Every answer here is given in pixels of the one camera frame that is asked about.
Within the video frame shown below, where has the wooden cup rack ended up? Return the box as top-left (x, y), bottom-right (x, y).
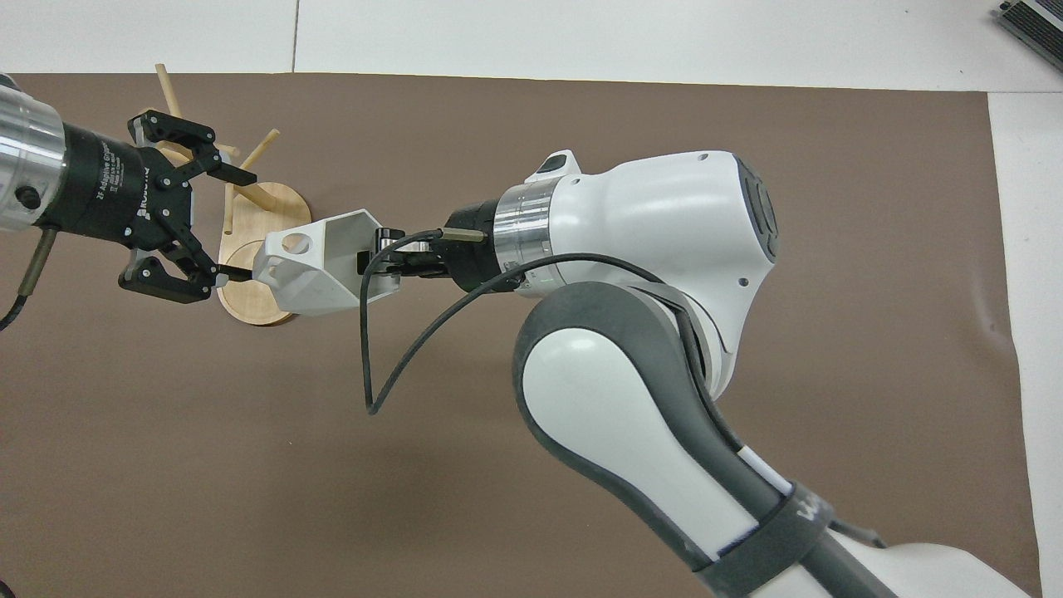
top-left (154, 63), bottom-right (313, 327)

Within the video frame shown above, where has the white angular cup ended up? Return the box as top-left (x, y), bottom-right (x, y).
top-left (252, 208), bottom-right (401, 317)

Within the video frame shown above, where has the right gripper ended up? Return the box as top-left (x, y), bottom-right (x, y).
top-left (404, 203), bottom-right (500, 293)

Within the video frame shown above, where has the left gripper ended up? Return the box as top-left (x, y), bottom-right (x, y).
top-left (37, 109), bottom-right (259, 304)

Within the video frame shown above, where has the grey ribbed metal box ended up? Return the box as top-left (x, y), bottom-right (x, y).
top-left (993, 0), bottom-right (1063, 64)

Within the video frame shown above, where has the black cable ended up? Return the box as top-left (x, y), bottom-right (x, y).
top-left (0, 228), bottom-right (60, 333)
top-left (360, 226), bottom-right (690, 416)

